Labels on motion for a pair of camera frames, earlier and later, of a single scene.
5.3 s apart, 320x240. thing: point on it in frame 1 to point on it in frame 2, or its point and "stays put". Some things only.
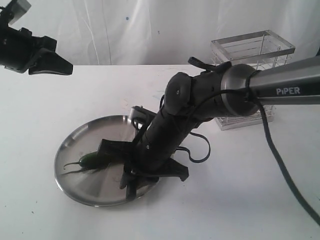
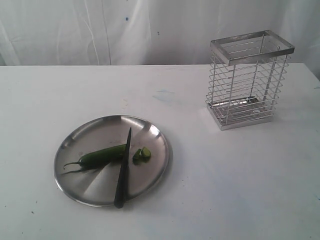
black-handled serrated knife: (132, 182) to (122, 189)
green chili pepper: (92, 160) stays put
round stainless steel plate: (97, 186) stays put
